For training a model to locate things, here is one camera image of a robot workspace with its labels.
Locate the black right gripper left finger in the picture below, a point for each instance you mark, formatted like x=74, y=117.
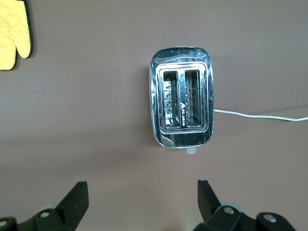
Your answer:
x=72, y=204

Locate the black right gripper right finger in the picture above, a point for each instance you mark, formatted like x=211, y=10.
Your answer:
x=209, y=204

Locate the silver and beige toaster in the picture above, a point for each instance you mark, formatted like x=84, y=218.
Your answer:
x=183, y=139

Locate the yellow quilted oven mitt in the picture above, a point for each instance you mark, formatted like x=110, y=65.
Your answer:
x=12, y=29

